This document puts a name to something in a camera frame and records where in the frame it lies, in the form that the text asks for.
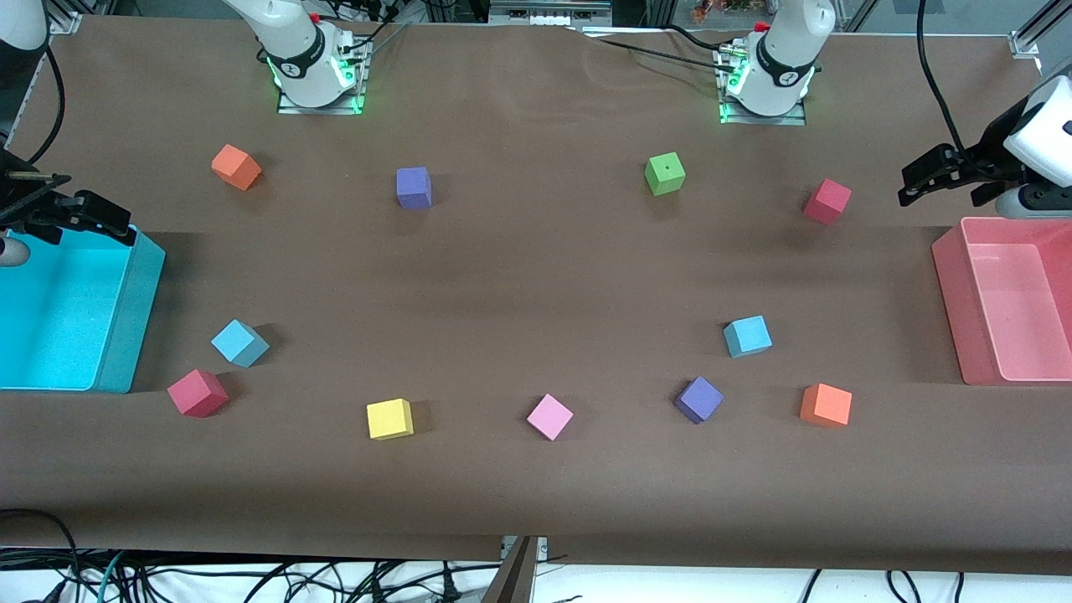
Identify black table cable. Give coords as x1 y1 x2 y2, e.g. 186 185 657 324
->
666 23 742 53
578 33 729 64

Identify red foam cube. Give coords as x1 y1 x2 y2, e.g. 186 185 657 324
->
167 368 229 419
803 178 853 226

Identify pink plastic bin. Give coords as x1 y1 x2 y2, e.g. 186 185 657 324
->
931 216 1072 387

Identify teal floor cable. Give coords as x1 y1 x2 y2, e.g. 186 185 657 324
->
96 549 131 603

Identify grey base cable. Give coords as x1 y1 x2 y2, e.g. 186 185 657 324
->
339 17 411 64

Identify cyan plastic bin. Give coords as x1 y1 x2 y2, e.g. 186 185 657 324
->
0 224 167 394

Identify orange background objects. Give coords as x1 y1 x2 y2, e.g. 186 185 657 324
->
693 0 755 22

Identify brown table cover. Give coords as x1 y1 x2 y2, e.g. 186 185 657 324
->
0 15 1072 577

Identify green foam cube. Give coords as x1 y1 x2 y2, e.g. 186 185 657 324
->
644 152 687 197

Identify black looped floor cable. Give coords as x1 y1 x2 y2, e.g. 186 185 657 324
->
0 508 85 603

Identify purple foam cube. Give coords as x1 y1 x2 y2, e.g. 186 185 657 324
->
674 375 724 425
396 166 434 210

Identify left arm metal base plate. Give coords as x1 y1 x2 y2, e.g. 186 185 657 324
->
719 46 809 126

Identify grey power strip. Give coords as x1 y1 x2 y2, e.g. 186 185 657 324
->
490 0 612 26

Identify aluminium side rail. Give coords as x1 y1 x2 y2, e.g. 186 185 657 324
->
0 46 53 160

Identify dark metal strut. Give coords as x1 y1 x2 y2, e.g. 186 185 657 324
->
482 538 537 603

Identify orange foam cube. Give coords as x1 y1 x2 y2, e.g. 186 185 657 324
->
799 383 853 429
211 144 263 192

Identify pink foam cube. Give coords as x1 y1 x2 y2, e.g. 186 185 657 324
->
526 393 575 442

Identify yellow foam cube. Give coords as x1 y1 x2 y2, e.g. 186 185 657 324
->
366 398 415 441

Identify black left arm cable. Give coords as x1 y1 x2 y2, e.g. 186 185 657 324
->
916 0 972 156

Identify light blue foam cube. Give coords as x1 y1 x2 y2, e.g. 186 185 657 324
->
210 319 271 369
723 315 774 359

